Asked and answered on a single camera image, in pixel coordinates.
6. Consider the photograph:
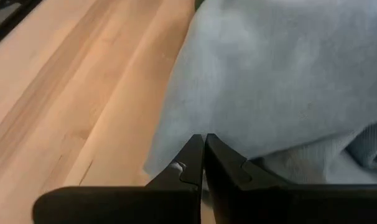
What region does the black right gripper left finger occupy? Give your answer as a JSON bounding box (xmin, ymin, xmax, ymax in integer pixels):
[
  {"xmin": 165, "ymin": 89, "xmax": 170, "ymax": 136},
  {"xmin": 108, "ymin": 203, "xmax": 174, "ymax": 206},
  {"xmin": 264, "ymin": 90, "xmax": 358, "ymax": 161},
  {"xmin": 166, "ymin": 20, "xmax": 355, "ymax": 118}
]
[{"xmin": 32, "ymin": 134, "xmax": 205, "ymax": 224}]

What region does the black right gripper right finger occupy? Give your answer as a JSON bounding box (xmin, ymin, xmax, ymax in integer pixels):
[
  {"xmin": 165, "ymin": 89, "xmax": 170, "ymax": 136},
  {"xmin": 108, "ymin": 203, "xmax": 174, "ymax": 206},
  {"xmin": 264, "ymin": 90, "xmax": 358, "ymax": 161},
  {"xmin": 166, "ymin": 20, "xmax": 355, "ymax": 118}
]
[{"xmin": 204, "ymin": 133, "xmax": 377, "ymax": 224}]

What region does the light blue shirt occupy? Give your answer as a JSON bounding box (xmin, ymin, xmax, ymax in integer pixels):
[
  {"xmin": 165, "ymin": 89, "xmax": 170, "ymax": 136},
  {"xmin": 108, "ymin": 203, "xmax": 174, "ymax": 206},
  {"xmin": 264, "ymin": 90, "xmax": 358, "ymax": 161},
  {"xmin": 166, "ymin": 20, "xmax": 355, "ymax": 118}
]
[{"xmin": 143, "ymin": 0, "xmax": 377, "ymax": 208}]

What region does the black aluminium table frame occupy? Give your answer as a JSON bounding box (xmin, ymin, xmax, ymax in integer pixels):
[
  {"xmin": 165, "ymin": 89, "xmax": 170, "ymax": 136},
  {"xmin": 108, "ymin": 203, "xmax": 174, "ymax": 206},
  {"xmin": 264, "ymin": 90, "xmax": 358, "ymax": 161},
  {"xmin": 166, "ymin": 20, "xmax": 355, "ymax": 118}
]
[{"xmin": 0, "ymin": 0, "xmax": 44, "ymax": 52}]

